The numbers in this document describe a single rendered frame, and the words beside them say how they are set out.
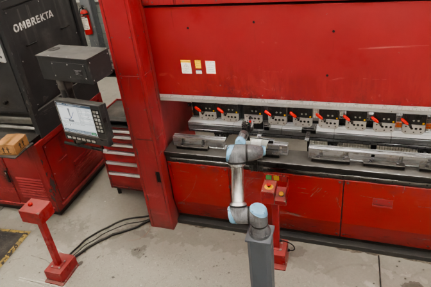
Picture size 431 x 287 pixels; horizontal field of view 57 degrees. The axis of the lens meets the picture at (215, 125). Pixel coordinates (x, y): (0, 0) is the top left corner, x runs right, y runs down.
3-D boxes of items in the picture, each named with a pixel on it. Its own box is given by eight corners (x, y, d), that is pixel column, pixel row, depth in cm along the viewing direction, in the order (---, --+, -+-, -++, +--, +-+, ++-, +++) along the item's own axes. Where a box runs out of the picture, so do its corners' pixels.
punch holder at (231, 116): (221, 121, 341) (220, 104, 333) (224, 116, 348) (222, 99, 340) (238, 122, 337) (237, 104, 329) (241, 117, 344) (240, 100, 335)
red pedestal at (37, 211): (44, 282, 358) (12, 211, 317) (61, 261, 378) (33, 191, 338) (63, 286, 352) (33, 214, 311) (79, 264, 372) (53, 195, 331)
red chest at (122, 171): (113, 196, 455) (91, 120, 407) (133, 170, 496) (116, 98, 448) (152, 202, 440) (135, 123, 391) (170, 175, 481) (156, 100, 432)
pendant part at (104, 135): (65, 139, 327) (52, 99, 309) (76, 131, 336) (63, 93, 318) (109, 147, 308) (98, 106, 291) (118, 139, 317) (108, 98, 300)
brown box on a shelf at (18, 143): (-12, 156, 366) (-17, 145, 360) (8, 141, 387) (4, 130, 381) (15, 159, 357) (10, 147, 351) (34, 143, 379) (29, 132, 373)
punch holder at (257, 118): (244, 122, 335) (243, 105, 327) (247, 117, 342) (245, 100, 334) (262, 123, 330) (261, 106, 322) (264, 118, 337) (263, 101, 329)
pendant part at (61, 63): (65, 150, 339) (33, 54, 297) (84, 136, 358) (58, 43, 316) (113, 160, 318) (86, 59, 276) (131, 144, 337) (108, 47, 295)
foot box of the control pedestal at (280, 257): (262, 267, 349) (261, 257, 343) (267, 246, 369) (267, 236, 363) (285, 271, 343) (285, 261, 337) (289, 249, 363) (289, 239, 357)
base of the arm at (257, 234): (269, 242, 271) (268, 231, 266) (247, 239, 275) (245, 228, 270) (272, 226, 283) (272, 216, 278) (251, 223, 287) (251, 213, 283)
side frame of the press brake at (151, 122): (151, 226, 407) (96, -7, 294) (182, 176, 476) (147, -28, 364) (173, 230, 399) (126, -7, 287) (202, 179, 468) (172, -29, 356)
